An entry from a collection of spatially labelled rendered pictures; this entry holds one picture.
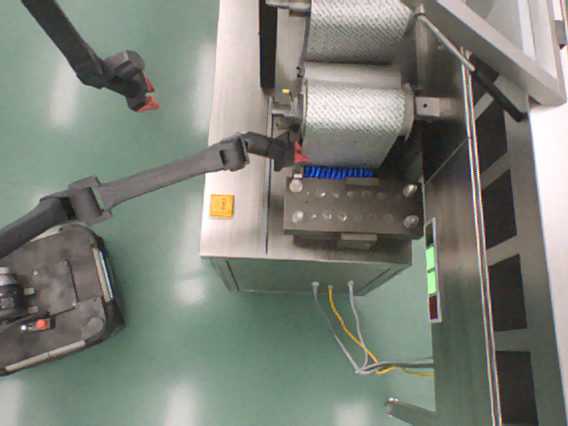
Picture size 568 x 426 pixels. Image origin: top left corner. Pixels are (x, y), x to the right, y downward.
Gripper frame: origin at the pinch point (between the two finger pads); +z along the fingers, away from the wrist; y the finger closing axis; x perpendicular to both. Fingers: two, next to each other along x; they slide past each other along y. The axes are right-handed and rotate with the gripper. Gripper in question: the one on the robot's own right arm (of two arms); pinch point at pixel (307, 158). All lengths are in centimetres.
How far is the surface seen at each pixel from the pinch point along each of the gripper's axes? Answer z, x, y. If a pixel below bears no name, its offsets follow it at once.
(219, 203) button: -14.3, -26.3, 9.5
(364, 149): 8.3, 14.9, 0.4
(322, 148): -1.1, 8.6, 0.3
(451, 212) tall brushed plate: 13.4, 36.9, 22.4
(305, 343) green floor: 63, -87, 48
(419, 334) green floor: 109, -59, 43
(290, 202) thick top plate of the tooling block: -1.4, -6.1, 11.9
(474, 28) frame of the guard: -26, 72, 13
